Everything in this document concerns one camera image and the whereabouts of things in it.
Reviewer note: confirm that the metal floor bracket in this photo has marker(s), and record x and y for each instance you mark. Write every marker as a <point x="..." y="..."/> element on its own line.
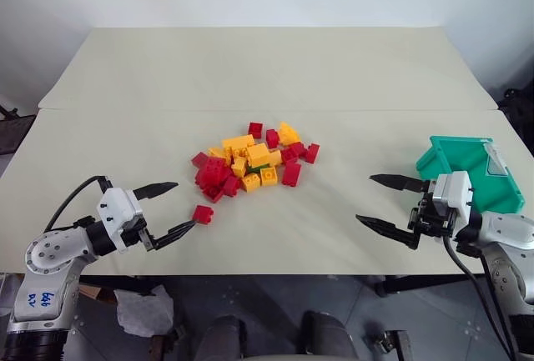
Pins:
<point x="392" y="342"/>

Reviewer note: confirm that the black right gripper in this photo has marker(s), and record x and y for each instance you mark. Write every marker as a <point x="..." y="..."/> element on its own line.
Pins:
<point x="431" y="220"/>

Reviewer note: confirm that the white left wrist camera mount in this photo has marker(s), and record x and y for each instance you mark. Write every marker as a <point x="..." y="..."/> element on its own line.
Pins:
<point x="117" y="211"/>

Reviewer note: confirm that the small red building block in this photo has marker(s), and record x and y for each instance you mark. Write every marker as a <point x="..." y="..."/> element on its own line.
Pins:
<point x="215" y="194"/>
<point x="255" y="129"/>
<point x="298" y="148"/>
<point x="288" y="155"/>
<point x="203" y="214"/>
<point x="231" y="186"/>
<point x="272" y="138"/>
<point x="200" y="158"/>
<point x="312" y="153"/>

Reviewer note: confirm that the red plastic building brick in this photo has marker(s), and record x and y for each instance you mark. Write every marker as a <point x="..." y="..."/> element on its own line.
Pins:
<point x="213" y="171"/>

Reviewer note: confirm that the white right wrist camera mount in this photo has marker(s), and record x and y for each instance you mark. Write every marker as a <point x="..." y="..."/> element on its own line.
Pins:
<point x="456" y="190"/>

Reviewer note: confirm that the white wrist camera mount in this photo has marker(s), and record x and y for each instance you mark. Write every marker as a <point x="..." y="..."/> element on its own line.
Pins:
<point x="117" y="211"/>
<point x="456" y="190"/>

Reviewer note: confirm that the black bag beside table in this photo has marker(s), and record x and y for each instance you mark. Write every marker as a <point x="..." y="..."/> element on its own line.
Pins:
<point x="519" y="113"/>

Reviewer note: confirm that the white crumpled plastic bag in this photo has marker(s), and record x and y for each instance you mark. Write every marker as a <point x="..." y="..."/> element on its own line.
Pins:
<point x="144" y="309"/>

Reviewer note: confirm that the black table frame bar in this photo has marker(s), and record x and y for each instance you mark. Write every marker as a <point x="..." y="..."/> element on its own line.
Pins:
<point x="421" y="282"/>

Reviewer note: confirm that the dark equipment beside table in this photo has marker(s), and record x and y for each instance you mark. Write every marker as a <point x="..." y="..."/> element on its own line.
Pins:
<point x="14" y="129"/>

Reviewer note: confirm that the tall red building block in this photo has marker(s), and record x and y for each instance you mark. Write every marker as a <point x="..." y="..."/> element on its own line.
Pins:
<point x="291" y="173"/>

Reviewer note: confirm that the green plastic bin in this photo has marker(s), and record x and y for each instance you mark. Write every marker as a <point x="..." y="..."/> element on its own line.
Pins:
<point x="463" y="156"/>

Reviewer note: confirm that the brown cardboard piece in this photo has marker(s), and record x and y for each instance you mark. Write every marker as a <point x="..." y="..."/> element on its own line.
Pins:
<point x="89" y="291"/>

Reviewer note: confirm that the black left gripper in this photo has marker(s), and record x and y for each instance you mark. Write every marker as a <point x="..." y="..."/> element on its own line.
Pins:
<point x="139" y="234"/>

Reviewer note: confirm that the dark green plastic piece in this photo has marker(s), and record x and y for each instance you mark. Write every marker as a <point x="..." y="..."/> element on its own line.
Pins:
<point x="256" y="168"/>

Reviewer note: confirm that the dark rounded shape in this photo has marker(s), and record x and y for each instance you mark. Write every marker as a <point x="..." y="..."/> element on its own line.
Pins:
<point x="327" y="336"/>
<point x="221" y="338"/>

